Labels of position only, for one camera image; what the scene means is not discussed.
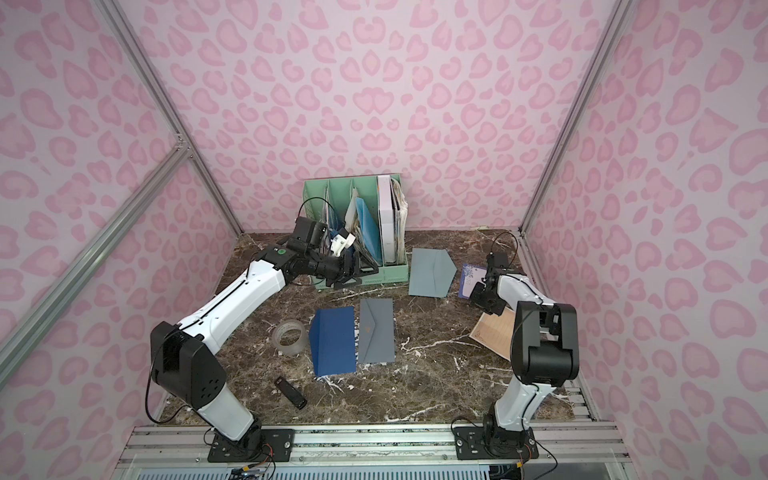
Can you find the cream lined letter paper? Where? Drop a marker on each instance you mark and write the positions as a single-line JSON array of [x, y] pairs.
[[495, 332]]

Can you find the stack of papers right slot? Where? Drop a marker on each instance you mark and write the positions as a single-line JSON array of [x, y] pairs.
[[401, 212]]

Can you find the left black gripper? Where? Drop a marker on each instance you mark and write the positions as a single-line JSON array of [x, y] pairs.
[[349, 264]]

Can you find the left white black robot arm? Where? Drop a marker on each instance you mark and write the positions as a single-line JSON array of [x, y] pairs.
[[183, 355]]

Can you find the clear tape roll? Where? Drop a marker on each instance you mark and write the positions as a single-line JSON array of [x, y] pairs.
[[290, 338]]

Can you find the white folder in organizer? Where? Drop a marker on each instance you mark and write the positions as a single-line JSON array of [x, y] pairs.
[[386, 219]]

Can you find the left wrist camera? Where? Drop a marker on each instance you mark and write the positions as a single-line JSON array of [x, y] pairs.
[[340, 243]]

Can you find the green file organizer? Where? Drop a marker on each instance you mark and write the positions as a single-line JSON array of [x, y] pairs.
[[332, 201]]

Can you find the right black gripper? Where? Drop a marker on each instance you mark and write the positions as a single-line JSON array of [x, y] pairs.
[[480, 294]]

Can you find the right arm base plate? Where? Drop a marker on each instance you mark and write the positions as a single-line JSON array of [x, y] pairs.
[[494, 443]]

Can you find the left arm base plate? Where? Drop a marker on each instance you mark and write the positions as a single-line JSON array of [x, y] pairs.
[[256, 444]]

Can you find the dark blue envelope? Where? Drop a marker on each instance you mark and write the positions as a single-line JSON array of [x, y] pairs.
[[332, 341]]

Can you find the light teal envelope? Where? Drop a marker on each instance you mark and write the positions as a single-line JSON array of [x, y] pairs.
[[432, 273]]

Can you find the small black device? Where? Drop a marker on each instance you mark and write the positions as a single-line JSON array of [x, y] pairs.
[[290, 392]]

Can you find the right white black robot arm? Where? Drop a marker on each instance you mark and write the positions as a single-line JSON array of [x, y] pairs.
[[544, 349]]

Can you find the aluminium front rail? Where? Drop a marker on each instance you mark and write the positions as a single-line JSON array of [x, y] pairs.
[[380, 445]]

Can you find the white letter paper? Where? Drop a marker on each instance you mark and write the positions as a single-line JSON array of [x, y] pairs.
[[470, 276]]

